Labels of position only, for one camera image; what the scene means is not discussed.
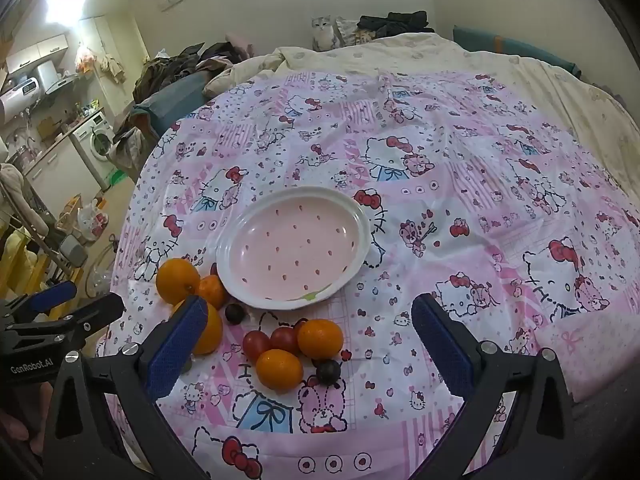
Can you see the white patterned bowl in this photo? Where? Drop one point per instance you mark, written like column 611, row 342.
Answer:
column 295, row 245

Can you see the white washing machine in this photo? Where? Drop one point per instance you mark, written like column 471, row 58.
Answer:
column 95, row 140

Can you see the large orange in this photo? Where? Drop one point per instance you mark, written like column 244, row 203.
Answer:
column 212, row 332
column 177, row 280

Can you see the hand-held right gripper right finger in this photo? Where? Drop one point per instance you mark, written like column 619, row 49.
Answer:
column 445, row 347

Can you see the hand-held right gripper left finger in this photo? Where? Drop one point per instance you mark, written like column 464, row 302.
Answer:
column 175, row 347

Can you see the grey and white cat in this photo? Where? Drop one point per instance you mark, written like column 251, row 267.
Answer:
column 324, row 34

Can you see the small mandarin orange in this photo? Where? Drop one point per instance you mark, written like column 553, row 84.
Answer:
column 279, row 369
column 212, row 291

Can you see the white water heater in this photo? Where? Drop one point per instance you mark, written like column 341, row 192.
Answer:
column 20, row 97

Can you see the cream duvet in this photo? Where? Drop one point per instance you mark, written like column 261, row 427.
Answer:
column 400, row 55

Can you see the heap of mixed clothes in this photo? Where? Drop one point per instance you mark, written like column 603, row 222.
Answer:
column 185, row 65

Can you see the white wall cabinet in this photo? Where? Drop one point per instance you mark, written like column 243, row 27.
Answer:
column 35, row 52

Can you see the red cherry tomato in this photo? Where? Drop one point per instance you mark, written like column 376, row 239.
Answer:
column 284, row 339
column 256, row 344

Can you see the patterned pillow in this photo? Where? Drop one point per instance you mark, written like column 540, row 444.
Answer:
column 356, row 35

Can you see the pink cartoon printed sheet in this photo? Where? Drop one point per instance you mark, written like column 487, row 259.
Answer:
column 450, row 185

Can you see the teal mattress edge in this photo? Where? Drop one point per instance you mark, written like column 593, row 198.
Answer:
column 515, row 47

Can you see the pile of dark clothes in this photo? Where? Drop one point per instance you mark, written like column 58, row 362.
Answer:
column 395, row 22

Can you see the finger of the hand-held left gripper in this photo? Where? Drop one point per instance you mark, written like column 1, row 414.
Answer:
column 52, row 297
column 95, row 315

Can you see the white plastic bag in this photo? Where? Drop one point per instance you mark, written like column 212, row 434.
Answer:
column 92, row 220

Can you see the dark purple grape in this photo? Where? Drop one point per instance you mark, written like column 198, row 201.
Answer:
column 234, row 313
column 328, row 371

